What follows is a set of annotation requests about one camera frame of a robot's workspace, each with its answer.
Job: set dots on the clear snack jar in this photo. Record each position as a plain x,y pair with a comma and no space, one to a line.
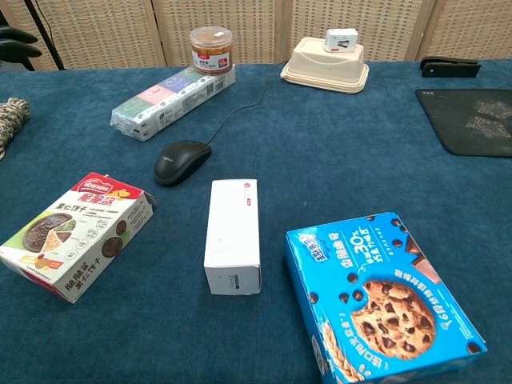
211,52

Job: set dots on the white rectangular carton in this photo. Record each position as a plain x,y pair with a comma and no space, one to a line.
232,228

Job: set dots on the red white biscuit box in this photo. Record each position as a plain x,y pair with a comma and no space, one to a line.
80,232

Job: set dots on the plastic wrapped tissue pack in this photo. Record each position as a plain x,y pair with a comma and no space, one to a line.
168,102

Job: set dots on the black mouse pad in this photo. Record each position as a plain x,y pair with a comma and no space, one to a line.
452,120

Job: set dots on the wicker folding screen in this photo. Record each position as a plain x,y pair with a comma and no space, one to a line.
120,32

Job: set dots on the small white box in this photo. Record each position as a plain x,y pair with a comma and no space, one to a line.
340,40

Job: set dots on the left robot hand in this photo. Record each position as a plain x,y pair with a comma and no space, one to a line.
16,50

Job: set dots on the blue felt table cover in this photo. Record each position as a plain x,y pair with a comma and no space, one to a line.
280,160

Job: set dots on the blue chocolate chip cookie box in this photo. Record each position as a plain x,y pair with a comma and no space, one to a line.
380,280

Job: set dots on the beige lidded food container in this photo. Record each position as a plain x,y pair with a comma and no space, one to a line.
324,68

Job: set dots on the black tripod stand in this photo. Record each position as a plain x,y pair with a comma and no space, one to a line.
44,34

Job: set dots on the black computer mouse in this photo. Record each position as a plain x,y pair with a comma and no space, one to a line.
180,162

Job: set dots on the black stapler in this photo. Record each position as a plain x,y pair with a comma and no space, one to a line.
448,69

